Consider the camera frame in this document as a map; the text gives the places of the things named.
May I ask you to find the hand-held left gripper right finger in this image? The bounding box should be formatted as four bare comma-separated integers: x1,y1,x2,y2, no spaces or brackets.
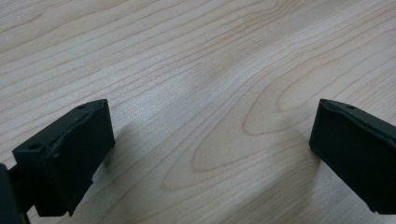
308,98,396,216

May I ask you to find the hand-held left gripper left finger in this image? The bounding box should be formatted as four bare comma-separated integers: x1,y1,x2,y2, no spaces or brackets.
11,98,117,217

